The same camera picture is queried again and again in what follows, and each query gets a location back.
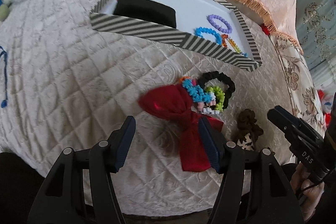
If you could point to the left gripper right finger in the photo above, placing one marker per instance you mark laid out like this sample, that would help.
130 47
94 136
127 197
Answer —
213 143

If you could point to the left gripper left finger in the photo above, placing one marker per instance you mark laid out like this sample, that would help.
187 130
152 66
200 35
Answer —
120 141

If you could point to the black velvet pouch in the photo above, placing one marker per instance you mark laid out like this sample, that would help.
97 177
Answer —
147 10

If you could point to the person's hand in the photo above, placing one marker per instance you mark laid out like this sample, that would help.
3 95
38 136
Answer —
300 181

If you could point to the leopard print ribbon bow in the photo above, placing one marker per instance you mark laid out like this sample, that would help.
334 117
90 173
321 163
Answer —
247 143

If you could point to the dark brown scrunchie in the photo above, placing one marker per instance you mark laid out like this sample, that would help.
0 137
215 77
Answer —
246 123

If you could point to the black scrunchie colourful flowers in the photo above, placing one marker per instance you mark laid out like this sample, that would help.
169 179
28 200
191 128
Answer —
209 99

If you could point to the floral beige bed cover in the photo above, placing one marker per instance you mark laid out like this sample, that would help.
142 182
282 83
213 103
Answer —
304 99

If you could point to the red velvet bow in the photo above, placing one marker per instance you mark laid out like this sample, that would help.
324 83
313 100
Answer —
172 103

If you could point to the beige quilted bedspread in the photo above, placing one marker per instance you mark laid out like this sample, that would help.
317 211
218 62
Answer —
71 86

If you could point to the small red object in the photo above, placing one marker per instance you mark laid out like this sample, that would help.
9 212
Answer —
265 29

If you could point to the striped black white tray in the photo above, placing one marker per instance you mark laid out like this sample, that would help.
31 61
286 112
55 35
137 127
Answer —
214 28

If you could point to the teal damask curtain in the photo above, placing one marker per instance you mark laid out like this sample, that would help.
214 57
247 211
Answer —
315 26

